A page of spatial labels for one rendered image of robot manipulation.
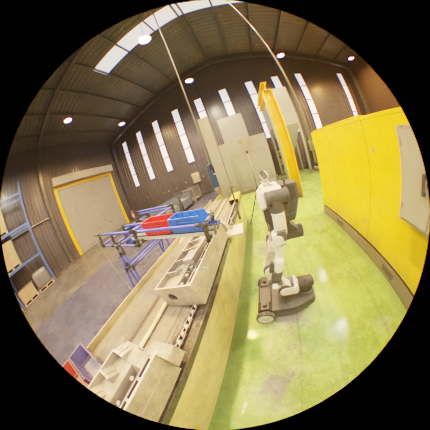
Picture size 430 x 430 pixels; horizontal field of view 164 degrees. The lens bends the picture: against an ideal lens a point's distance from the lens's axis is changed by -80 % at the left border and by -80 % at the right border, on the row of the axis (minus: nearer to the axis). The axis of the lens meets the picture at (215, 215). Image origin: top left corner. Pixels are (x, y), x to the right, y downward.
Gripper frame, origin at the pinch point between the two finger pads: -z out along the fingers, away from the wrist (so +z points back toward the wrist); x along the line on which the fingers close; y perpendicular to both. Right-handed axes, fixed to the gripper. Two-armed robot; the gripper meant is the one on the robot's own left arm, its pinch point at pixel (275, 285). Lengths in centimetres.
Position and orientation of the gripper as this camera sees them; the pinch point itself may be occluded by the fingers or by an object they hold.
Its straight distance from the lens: 136.6
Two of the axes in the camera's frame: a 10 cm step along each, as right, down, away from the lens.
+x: -9.7, 0.3, 2.6
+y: -2.3, 3.6, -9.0
